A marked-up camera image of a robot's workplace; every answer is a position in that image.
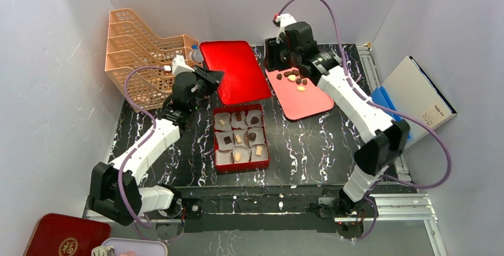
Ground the red tin lid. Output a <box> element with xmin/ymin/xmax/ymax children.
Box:
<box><xmin>200</xmin><ymin>40</ymin><xmax>271</xmax><ymax>105</ymax></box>

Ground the brown rectangular chocolate bottom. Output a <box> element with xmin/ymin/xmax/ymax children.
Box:
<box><xmin>235</xmin><ymin>112</ymin><xmax>242</xmax><ymax>122</ymax></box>

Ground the pink plastic tray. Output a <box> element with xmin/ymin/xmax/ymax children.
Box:
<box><xmin>266</xmin><ymin>68</ymin><xmax>334</xmax><ymax>121</ymax></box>

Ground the dark square chocolate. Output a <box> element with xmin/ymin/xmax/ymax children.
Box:
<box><xmin>223</xmin><ymin>136</ymin><xmax>233</xmax><ymax>144</ymax></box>

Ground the red chocolate box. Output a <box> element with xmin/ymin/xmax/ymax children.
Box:
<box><xmin>212</xmin><ymin>103</ymin><xmax>270</xmax><ymax>173</ymax></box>

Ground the white rectangular chocolate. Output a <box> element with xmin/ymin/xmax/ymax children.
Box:
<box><xmin>254</xmin><ymin>146</ymin><xmax>263</xmax><ymax>156</ymax></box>

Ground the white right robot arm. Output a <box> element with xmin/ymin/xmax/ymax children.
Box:
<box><xmin>264</xmin><ymin>14</ymin><xmax>410</xmax><ymax>214</ymax></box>

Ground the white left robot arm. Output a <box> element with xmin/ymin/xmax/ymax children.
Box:
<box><xmin>88</xmin><ymin>66</ymin><xmax>224</xmax><ymax>227</ymax></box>

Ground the plastic water bottle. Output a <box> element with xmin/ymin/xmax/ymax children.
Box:
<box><xmin>189</xmin><ymin>45</ymin><xmax>204</xmax><ymax>64</ymax></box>

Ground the blue folder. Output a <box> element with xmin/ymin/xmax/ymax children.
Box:
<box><xmin>371</xmin><ymin>86</ymin><xmax>411</xmax><ymax>141</ymax></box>

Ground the dark red round tin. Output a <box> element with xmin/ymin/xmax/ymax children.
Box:
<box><xmin>24</xmin><ymin>213</ymin><xmax>111</xmax><ymax>256</ymax></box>

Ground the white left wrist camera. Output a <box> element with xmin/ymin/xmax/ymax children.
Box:
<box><xmin>171</xmin><ymin>55</ymin><xmax>194</xmax><ymax>76</ymax></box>

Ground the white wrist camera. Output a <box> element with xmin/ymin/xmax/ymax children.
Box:
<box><xmin>171</xmin><ymin>55</ymin><xmax>194</xmax><ymax>76</ymax></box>
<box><xmin>273</xmin><ymin>14</ymin><xmax>297</xmax><ymax>44</ymax></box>

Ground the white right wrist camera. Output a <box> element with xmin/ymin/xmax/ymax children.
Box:
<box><xmin>273</xmin><ymin>14</ymin><xmax>297</xmax><ymax>44</ymax></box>

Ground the aluminium rail frame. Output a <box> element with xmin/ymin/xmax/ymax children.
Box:
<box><xmin>83</xmin><ymin>43</ymin><xmax>450</xmax><ymax>256</ymax></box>

